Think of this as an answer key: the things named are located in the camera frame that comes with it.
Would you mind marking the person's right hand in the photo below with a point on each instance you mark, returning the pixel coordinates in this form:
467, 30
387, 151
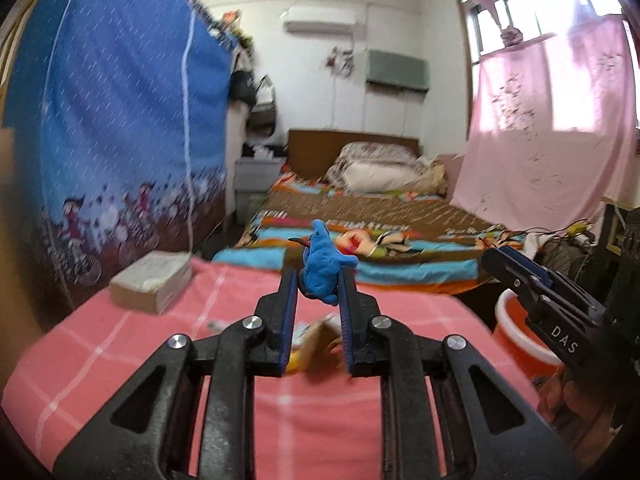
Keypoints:
552, 400

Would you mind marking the white tissue box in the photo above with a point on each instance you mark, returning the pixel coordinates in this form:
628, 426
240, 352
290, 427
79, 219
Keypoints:
150, 280

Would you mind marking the green storage box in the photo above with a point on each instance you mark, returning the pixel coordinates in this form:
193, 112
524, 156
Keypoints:
250, 208

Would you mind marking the green covered wall cabinet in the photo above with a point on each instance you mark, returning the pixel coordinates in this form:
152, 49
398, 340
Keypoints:
397, 70

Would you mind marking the white air conditioner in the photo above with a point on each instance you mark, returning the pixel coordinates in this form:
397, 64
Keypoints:
320, 22

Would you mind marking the orange plastic bucket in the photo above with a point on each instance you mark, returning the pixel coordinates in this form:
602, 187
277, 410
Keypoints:
515, 340

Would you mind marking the blue printed wardrobe cover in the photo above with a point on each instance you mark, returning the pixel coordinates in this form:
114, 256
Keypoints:
125, 110

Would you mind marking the pink checked tablecloth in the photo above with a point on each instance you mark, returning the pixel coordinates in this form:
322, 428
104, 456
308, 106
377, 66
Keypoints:
320, 425

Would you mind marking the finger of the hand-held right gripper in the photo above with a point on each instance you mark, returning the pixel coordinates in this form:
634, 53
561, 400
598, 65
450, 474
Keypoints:
510, 272
530, 265

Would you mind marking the hanging wall ornament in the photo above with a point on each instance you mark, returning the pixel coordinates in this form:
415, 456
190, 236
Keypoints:
342, 60

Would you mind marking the black shelf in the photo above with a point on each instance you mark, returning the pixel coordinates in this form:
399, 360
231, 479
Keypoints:
622, 245

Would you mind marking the black floor fan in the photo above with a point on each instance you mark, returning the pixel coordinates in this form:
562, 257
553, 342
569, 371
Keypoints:
565, 260

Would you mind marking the blue dinosaur toy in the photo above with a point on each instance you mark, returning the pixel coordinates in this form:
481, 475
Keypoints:
322, 260

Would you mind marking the grey nightstand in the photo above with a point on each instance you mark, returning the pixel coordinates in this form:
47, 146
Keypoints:
257, 172

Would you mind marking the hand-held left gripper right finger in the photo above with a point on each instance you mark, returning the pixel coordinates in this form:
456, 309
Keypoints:
346, 320

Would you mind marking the floral folded quilt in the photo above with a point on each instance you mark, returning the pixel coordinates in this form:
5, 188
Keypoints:
380, 152

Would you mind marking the colourful striped bed sheet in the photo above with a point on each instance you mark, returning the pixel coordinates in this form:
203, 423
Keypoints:
350, 210

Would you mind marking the black hanging bag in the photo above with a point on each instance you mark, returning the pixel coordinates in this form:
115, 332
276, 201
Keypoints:
244, 86

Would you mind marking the wooden toy slice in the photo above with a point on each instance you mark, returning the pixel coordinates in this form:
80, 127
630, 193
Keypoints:
317, 347

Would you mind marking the wooden bed headboard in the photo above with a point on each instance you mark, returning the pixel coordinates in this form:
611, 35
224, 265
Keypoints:
315, 150

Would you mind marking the pink curtain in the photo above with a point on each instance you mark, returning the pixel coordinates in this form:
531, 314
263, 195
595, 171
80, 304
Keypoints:
540, 150

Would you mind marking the cream pillow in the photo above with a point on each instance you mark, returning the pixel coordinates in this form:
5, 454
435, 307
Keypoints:
385, 177

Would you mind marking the grey hanging bag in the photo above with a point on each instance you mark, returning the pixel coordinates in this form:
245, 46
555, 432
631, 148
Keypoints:
264, 110

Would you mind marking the wooden cabinet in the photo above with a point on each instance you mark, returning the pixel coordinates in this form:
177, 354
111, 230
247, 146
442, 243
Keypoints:
15, 220

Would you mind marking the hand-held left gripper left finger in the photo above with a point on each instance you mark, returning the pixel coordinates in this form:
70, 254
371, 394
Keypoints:
288, 312

